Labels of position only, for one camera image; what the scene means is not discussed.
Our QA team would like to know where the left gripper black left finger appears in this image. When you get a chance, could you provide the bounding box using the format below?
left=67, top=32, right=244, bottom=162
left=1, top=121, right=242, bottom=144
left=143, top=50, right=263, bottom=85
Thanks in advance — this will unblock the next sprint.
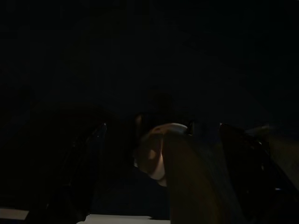
left=30, top=122, right=108, bottom=224

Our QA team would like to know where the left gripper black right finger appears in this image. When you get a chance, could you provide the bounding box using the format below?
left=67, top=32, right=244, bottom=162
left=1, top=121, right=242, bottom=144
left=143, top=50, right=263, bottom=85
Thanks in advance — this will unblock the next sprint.
left=220, top=123, right=299, bottom=224

